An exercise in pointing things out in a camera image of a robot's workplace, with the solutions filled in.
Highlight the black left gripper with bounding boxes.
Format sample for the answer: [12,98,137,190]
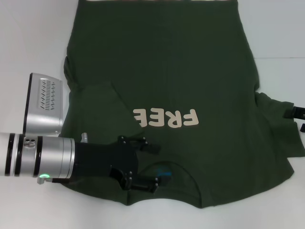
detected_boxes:
[73,135,173,193]

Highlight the dark green FREE t-shirt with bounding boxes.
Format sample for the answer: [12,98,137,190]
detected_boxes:
[63,0,305,211]

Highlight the left wrist cable with plug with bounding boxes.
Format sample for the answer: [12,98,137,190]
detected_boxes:
[36,177,72,186]

